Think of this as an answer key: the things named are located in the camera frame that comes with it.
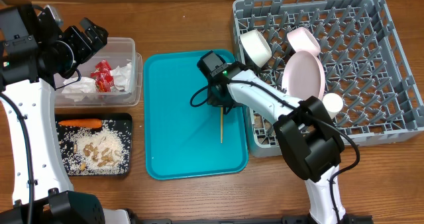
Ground grey dish rack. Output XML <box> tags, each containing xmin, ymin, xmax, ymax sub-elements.
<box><xmin>233</xmin><ymin>0</ymin><xmax>423</xmax><ymax>146</ymax></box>

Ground white tissue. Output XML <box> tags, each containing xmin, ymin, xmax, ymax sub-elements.
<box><xmin>62</xmin><ymin>77</ymin><xmax>97</xmax><ymax>102</ymax></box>

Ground cream bowl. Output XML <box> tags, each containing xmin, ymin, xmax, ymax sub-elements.
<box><xmin>240</xmin><ymin>29</ymin><xmax>272</xmax><ymax>68</ymax></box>

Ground spilled rice and peanuts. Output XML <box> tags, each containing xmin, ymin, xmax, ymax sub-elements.
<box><xmin>58</xmin><ymin>119</ymin><xmax>132</xmax><ymax>176</ymax></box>

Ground clear plastic bin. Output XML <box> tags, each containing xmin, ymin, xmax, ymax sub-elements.
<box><xmin>54</xmin><ymin>37</ymin><xmax>142</xmax><ymax>108</ymax></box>

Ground pink plate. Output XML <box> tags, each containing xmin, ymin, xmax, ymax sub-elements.
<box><xmin>281</xmin><ymin>51</ymin><xmax>325</xmax><ymax>100</ymax></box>

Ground teal plastic tray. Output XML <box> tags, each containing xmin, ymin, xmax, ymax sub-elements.
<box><xmin>143</xmin><ymin>50</ymin><xmax>248</xmax><ymax>180</ymax></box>

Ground bowl with food scraps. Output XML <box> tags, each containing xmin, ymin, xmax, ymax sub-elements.
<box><xmin>287</xmin><ymin>27</ymin><xmax>321</xmax><ymax>56</ymax></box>

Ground black tray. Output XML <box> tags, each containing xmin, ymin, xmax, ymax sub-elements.
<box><xmin>54</xmin><ymin>113</ymin><xmax>133</xmax><ymax>178</ymax></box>

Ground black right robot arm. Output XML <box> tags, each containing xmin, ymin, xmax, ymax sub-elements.
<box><xmin>197</xmin><ymin>50</ymin><xmax>346</xmax><ymax>223</ymax></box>

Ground orange carrot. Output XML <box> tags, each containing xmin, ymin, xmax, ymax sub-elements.
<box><xmin>58</xmin><ymin>119</ymin><xmax>103</xmax><ymax>129</ymax></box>

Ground white small cup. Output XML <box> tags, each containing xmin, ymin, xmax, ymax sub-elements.
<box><xmin>321</xmin><ymin>93</ymin><xmax>343</xmax><ymax>119</ymax></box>

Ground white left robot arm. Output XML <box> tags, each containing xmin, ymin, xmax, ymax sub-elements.
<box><xmin>1</xmin><ymin>4</ymin><xmax>135</xmax><ymax>223</ymax></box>

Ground wooden chopstick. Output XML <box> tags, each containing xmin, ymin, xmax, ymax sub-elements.
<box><xmin>220</xmin><ymin>107</ymin><xmax>224</xmax><ymax>144</ymax></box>

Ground red snack wrapper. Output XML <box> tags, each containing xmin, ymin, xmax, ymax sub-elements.
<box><xmin>90</xmin><ymin>60</ymin><xmax>114</xmax><ymax>93</ymax></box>

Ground white napkin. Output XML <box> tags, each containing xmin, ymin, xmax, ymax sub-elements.
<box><xmin>110</xmin><ymin>62</ymin><xmax>132</xmax><ymax>91</ymax></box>

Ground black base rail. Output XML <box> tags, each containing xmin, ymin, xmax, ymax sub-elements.
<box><xmin>132</xmin><ymin>216</ymin><xmax>315</xmax><ymax>224</ymax></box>

